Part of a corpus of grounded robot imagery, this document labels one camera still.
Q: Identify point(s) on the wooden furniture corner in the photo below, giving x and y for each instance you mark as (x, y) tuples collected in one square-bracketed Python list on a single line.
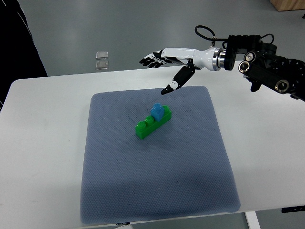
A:
[(288, 5)]

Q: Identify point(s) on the green four-stud toy block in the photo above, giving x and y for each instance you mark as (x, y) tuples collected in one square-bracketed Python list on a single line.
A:
[(149, 125)]

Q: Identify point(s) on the upper metal floor plate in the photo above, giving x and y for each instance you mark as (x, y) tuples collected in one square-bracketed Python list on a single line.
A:
[(101, 55)]

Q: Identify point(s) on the white table leg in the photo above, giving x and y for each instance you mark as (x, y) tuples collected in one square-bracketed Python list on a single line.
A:
[(252, 220)]

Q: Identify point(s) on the blue-grey textured mat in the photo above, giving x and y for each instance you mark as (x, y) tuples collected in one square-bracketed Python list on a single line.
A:
[(180, 169)]

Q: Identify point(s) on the black table control panel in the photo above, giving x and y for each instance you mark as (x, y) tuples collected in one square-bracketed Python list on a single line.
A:
[(293, 209)]

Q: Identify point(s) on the black clothed person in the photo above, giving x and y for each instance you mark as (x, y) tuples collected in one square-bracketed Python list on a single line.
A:
[(19, 58)]

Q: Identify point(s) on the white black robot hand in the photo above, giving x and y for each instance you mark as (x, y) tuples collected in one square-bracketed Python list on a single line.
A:
[(191, 60)]

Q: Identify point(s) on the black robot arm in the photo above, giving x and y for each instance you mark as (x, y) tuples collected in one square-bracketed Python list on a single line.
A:
[(261, 65)]

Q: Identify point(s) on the blue toy block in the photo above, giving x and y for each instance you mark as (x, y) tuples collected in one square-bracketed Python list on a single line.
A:
[(157, 112)]

